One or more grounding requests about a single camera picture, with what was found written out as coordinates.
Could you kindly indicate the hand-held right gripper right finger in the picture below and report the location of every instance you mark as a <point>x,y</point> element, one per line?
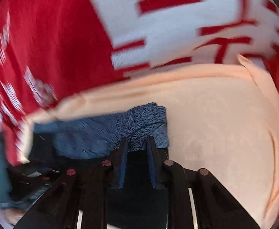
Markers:
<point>152,163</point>

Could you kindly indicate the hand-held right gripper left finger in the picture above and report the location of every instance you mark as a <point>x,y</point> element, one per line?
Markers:
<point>122,163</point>

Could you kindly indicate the black pants with blue stripes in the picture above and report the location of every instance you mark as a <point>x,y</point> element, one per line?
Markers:
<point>94,136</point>

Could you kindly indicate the person's left forearm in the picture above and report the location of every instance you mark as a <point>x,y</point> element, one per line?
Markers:
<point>1,171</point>

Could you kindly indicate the peach cloth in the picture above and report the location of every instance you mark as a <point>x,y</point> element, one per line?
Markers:
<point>213,124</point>

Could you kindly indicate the red printed blanket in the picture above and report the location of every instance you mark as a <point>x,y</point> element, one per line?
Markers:
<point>46,40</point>

